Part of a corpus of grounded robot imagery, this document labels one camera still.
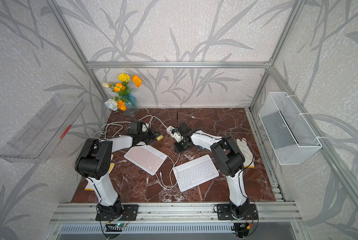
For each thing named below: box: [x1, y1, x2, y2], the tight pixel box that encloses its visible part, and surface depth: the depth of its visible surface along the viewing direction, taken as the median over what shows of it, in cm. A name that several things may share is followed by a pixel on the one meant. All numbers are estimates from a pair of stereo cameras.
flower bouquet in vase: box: [101, 73, 142, 117], surface depth 93 cm
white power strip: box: [166, 125, 180, 139], surface depth 106 cm
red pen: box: [59, 124, 72, 140], surface depth 69 cm
